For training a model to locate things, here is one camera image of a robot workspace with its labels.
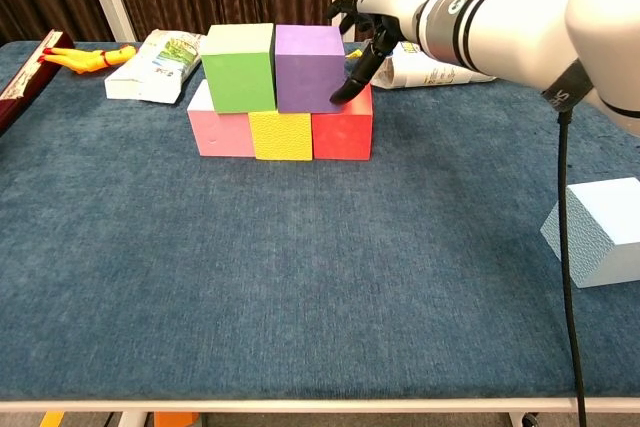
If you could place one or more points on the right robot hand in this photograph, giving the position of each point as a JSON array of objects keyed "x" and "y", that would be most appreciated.
[{"x": 395, "y": 7}]

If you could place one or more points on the purple cube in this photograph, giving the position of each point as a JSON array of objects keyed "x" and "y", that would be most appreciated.
[{"x": 307, "y": 72}]

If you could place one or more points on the red cube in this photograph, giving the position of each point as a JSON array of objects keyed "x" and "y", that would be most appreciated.
[{"x": 342, "y": 137}]

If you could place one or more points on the yellow cube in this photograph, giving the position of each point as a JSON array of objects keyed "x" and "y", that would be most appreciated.
[{"x": 282, "y": 137}]

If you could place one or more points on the green cube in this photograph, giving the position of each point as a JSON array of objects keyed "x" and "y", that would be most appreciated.
[{"x": 237, "y": 77}]

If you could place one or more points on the pink cube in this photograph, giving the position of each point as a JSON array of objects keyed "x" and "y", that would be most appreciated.
[{"x": 220, "y": 134}]

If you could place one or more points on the light blue cube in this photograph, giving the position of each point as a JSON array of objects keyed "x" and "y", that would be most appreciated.
[{"x": 605, "y": 232}]

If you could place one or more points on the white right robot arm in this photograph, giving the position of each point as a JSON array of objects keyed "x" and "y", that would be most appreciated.
[{"x": 525, "y": 32}]

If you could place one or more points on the clear wrapped snack pack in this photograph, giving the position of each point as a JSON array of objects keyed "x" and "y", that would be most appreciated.
[{"x": 430, "y": 74}]

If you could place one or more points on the white green snack bag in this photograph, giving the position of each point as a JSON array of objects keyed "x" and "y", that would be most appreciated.
[{"x": 160, "y": 67}]

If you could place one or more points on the blue table mat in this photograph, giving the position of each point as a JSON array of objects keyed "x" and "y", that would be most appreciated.
[{"x": 300, "y": 272}]

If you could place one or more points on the yellow rubber chicken toy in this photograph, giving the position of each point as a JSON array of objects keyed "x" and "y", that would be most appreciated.
[{"x": 85, "y": 59}]

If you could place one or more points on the long dark red box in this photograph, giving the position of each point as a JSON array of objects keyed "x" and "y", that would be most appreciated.
[{"x": 30, "y": 82}]

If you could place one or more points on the black table caster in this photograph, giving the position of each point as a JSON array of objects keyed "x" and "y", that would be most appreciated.
[{"x": 530, "y": 420}]

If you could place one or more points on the orange floor object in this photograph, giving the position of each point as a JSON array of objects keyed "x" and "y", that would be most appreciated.
[{"x": 175, "y": 419}]

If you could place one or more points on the white table leg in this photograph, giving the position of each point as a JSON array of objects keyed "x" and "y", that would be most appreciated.
[{"x": 133, "y": 419}]

